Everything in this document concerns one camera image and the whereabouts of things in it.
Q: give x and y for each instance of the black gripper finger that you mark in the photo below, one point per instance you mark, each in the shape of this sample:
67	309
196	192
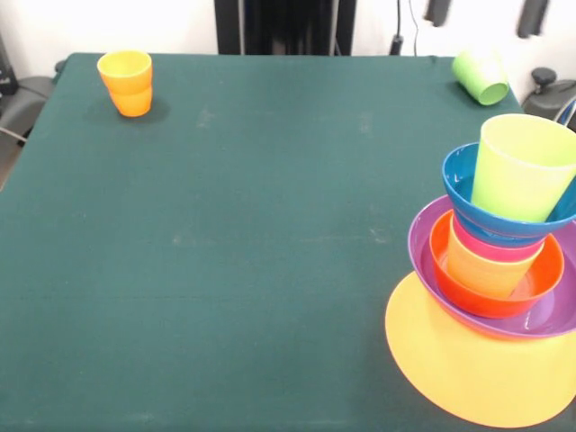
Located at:
532	20
437	12

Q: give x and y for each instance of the light green cup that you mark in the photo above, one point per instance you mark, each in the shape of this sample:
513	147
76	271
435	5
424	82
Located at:
517	180

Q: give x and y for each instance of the blue bowl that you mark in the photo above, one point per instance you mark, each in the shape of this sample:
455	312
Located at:
459	189

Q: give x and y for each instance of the red cup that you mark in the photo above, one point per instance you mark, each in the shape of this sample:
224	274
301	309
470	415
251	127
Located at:
490	253

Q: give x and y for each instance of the purple bowl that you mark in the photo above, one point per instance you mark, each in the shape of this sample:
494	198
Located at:
420	252

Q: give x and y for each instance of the yellow cup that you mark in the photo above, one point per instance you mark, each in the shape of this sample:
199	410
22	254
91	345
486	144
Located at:
481	274

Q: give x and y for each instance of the small orange-red bowl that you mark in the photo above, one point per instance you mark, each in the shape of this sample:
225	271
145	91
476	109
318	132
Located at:
450	288

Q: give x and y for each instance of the large orange bowl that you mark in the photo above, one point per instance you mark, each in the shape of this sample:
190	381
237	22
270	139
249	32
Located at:
450	369

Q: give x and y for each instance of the black office chair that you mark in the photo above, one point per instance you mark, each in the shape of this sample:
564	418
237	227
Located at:
27	94
549	96

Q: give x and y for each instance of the orange cup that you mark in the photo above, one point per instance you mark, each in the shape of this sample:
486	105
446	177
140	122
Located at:
128	72
132	105

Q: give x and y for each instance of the dark green tablecloth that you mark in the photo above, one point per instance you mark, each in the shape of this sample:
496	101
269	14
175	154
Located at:
225	315

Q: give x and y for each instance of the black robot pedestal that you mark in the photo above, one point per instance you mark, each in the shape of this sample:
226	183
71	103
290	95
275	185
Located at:
288	27

